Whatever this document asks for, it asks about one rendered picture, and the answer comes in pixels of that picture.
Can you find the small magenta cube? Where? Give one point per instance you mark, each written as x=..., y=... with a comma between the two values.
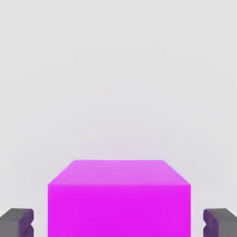
x=118, y=203

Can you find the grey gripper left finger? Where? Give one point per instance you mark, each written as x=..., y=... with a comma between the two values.
x=13, y=224

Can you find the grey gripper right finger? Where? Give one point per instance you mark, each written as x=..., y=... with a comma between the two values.
x=224, y=224

